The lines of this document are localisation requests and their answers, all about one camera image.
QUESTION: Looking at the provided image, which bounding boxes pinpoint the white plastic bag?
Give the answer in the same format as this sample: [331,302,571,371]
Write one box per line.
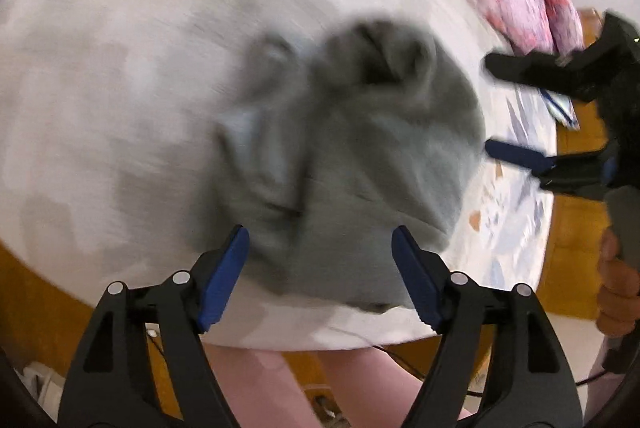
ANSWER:
[21,360,64,410]

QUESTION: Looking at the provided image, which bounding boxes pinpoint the grey zip hoodie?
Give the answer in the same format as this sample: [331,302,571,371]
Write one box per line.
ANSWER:
[215,15,487,315]

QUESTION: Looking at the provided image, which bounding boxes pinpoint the light blue striped pillow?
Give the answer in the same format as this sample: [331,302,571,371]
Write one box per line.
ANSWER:
[542,88,581,130]

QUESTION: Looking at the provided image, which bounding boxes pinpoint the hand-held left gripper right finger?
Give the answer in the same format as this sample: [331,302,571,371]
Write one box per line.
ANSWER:
[392,225,584,428]

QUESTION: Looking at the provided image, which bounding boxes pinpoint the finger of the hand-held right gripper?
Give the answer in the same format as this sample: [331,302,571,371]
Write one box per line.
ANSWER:
[484,138,617,200]
[484,42,607,102]

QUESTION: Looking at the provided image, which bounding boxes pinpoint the person's pink pants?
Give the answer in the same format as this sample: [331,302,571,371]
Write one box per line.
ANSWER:
[205,345,474,428]

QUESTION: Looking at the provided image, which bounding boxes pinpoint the person's right hand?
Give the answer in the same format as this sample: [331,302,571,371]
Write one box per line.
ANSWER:
[597,227,640,337]

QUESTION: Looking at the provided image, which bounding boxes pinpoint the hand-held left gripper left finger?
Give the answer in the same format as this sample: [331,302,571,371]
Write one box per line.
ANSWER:
[57,224,250,428]

